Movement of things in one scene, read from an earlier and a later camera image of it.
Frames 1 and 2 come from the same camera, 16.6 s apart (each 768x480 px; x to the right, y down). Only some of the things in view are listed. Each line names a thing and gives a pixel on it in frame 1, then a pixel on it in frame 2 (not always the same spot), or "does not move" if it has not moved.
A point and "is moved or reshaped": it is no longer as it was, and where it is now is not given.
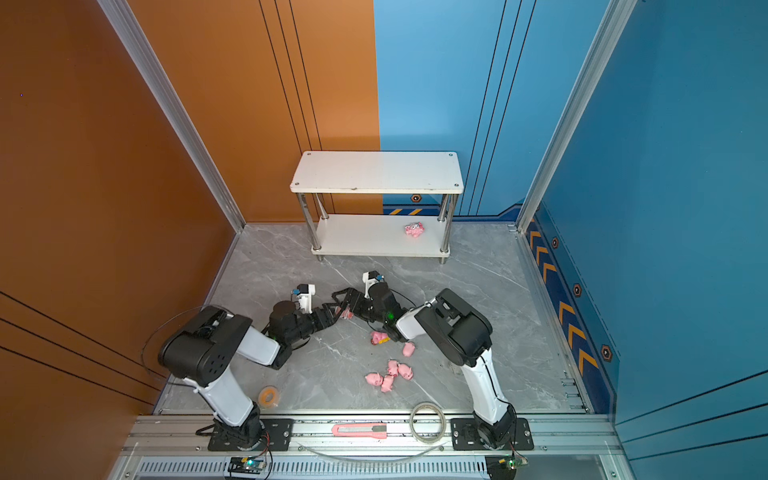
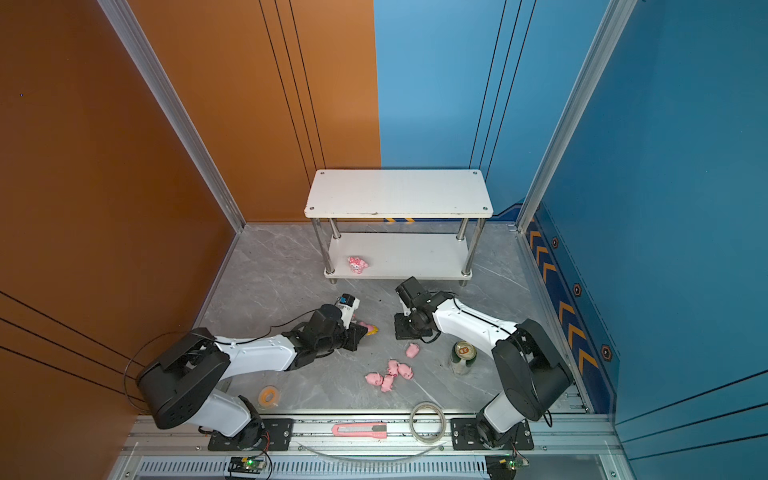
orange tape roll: [268, 396] does not move
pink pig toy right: [405, 371] does not move
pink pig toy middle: [393, 367] does not move
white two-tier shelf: [379, 203] is moved or reshaped
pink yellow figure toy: [377, 337] to [371, 329]
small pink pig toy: [408, 349] does not move
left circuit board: [246, 465] does not move
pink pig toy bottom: [387, 384] does not move
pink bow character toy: [415, 229] to [357, 264]
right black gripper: [351, 295] to [400, 332]
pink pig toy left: [374, 378] does not move
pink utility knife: [369, 430] does not move
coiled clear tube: [443, 426] does not move
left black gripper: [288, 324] to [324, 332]
